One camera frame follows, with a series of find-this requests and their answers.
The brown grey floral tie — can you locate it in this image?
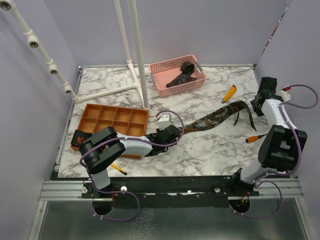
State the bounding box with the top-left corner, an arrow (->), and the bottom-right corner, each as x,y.
184,100 -> 257,134

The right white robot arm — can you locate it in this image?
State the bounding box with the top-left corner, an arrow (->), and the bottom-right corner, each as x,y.
229,77 -> 308,196

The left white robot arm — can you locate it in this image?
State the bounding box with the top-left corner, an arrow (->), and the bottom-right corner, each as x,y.
79,124 -> 183,198

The wooden compartment tray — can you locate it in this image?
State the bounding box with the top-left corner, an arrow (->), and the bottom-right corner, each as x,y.
70,103 -> 149,151

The pink perforated plastic basket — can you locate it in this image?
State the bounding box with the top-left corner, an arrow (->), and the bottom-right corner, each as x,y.
148,54 -> 207,98

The dark blue-flowered tie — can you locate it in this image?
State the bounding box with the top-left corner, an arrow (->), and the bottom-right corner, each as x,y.
166,61 -> 197,88

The black orange-flower rolled tie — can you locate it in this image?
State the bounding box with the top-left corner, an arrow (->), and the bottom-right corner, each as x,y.
71,129 -> 93,148

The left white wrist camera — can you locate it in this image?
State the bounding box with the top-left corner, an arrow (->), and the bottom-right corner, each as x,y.
157,113 -> 172,130

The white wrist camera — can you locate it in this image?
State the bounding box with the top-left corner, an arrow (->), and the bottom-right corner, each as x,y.
276,86 -> 293,102
157,113 -> 172,130

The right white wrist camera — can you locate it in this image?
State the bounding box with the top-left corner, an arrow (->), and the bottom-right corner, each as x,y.
276,86 -> 293,102

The yellow handled utility knife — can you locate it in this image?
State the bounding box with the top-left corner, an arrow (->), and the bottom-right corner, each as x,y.
221,85 -> 237,104

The orange handled screwdriver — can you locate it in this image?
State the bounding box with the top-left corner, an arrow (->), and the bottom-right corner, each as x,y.
245,133 -> 267,143

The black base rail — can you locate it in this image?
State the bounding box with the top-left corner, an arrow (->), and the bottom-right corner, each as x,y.
81,175 -> 259,208

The white PVC pipe frame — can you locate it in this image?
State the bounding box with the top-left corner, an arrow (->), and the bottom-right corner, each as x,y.
0,0 -> 151,111

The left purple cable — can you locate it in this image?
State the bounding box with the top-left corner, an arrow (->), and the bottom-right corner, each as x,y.
79,109 -> 185,222

